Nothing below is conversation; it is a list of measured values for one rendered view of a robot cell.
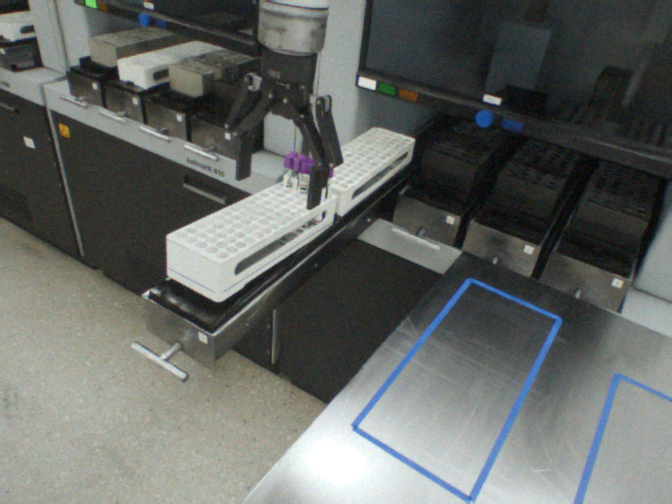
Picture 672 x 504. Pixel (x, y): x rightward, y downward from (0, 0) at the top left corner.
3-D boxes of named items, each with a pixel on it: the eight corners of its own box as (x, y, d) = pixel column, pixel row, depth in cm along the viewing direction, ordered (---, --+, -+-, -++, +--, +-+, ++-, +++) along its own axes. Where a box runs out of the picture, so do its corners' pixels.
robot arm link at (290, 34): (304, 11, 64) (298, 62, 67) (342, 9, 71) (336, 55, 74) (244, -4, 67) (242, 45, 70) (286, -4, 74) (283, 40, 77)
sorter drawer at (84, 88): (233, 50, 197) (232, 24, 192) (262, 59, 192) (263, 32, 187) (55, 99, 145) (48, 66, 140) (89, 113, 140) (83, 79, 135)
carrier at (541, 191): (551, 216, 101) (562, 188, 97) (548, 221, 99) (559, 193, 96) (492, 196, 105) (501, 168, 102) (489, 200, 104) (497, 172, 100)
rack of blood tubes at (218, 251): (287, 208, 98) (291, 177, 95) (333, 227, 94) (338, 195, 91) (164, 274, 75) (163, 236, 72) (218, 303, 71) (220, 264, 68)
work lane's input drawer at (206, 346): (368, 170, 128) (373, 135, 123) (420, 189, 123) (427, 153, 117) (121, 348, 76) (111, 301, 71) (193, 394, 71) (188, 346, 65)
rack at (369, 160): (371, 152, 121) (375, 126, 117) (411, 165, 117) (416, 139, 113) (295, 203, 99) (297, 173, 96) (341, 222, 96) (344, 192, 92)
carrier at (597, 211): (637, 246, 95) (651, 218, 91) (635, 251, 93) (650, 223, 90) (571, 223, 99) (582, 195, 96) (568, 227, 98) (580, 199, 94)
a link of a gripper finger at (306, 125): (295, 95, 77) (302, 90, 76) (330, 165, 78) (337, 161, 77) (279, 99, 74) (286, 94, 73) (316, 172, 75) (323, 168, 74)
